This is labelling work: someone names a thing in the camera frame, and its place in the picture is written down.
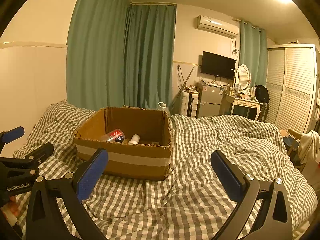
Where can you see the green checkered blanket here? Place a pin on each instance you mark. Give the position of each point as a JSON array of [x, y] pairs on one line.
[[187, 200]]

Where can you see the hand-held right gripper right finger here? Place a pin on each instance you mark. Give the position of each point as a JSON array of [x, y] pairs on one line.
[[227, 177]]

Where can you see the white plastic bottle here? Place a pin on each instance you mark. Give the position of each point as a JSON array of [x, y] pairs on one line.
[[135, 139]]

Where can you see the wide green curtain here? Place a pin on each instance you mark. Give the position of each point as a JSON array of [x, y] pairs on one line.
[[105, 55]]

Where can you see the white ribbed suitcase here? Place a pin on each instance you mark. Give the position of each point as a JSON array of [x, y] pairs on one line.
[[188, 103]]

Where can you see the black backpack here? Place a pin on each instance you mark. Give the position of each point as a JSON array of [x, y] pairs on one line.
[[262, 93]]

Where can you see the white air conditioner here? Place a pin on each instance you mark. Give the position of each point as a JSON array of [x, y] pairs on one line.
[[217, 26]]

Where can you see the crushed red label plastic bottle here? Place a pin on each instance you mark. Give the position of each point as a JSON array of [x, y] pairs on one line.
[[115, 135]]

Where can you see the black wall television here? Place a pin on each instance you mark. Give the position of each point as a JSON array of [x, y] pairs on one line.
[[218, 65]]

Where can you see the person's left hand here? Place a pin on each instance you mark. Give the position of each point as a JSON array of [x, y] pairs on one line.
[[11, 210]]

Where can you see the wooden chair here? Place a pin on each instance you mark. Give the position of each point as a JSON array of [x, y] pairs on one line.
[[292, 142]]

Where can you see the small silver fridge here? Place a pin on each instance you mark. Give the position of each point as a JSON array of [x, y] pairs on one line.
[[208, 100]]

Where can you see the white towel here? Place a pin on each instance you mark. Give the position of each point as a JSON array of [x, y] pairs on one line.
[[310, 145]]

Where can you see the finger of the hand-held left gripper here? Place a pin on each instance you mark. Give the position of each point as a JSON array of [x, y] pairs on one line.
[[15, 133], [37, 153]]

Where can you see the leaning mop sticks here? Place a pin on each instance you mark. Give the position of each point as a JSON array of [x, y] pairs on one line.
[[185, 82]]

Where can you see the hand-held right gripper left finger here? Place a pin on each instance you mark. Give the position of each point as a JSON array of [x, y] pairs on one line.
[[92, 177]]

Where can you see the white dressing table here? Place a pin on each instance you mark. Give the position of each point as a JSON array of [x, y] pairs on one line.
[[243, 102]]

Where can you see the oval white vanity mirror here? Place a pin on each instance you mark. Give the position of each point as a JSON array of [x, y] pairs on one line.
[[243, 77]]

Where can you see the dark suitcase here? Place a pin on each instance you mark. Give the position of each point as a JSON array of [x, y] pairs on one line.
[[264, 112]]

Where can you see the white louvered wardrobe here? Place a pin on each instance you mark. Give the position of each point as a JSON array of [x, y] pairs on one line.
[[295, 85]]

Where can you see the brown cardboard box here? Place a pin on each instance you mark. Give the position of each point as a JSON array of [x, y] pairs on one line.
[[140, 162]]

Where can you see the narrow green curtain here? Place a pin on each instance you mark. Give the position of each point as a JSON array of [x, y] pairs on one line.
[[252, 52]]

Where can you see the large clear water jug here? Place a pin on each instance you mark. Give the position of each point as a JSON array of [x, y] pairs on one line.
[[164, 110]]

